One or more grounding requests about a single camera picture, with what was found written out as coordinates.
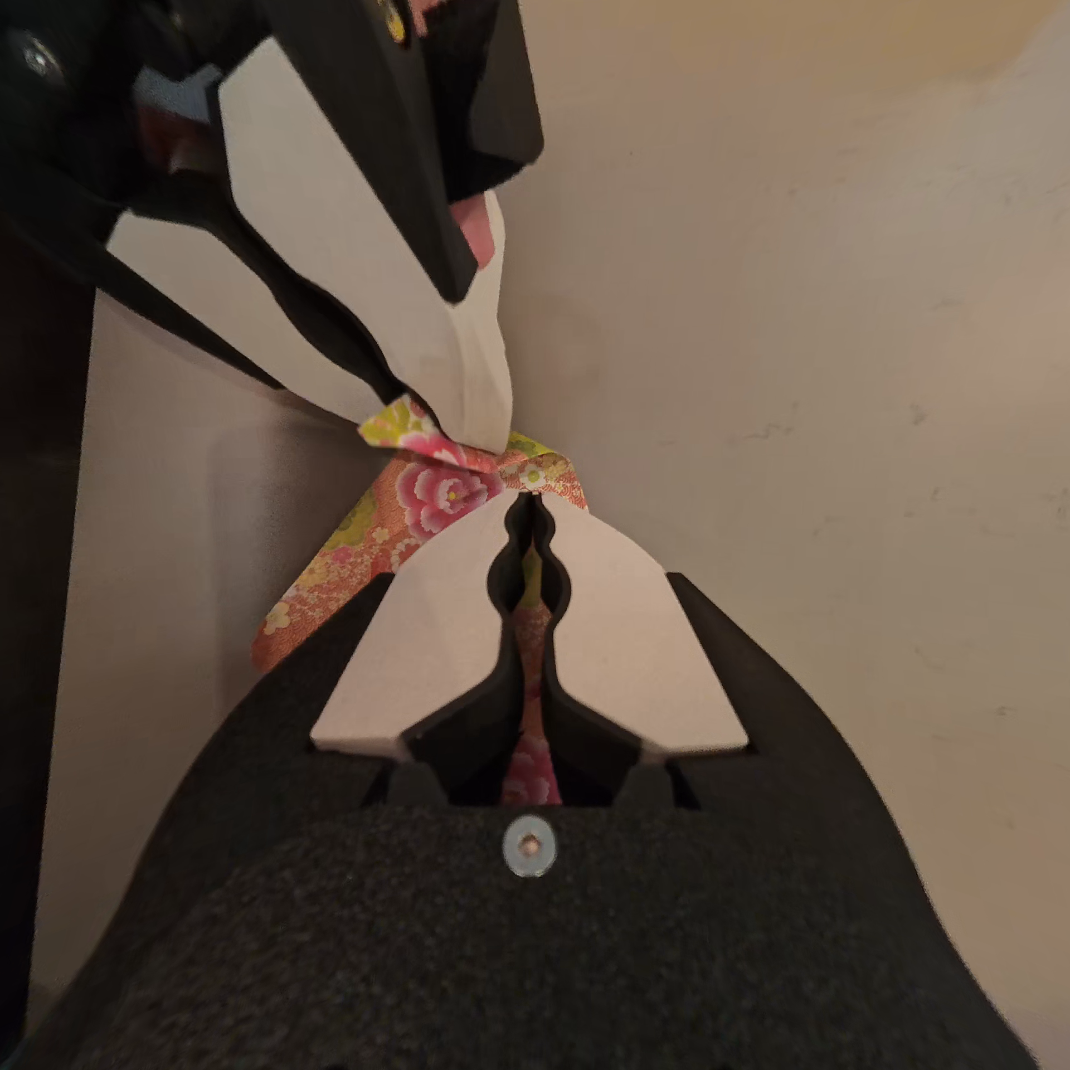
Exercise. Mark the floral origami paper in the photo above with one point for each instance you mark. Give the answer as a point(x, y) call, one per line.
point(435, 493)

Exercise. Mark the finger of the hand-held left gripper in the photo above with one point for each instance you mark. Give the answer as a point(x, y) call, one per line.
point(226, 301)
point(334, 226)

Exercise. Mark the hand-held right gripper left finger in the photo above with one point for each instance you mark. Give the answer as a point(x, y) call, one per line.
point(426, 644)

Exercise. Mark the person's left hand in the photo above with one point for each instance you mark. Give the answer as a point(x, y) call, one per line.
point(478, 230)

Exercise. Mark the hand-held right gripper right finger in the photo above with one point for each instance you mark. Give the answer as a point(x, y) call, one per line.
point(644, 660)

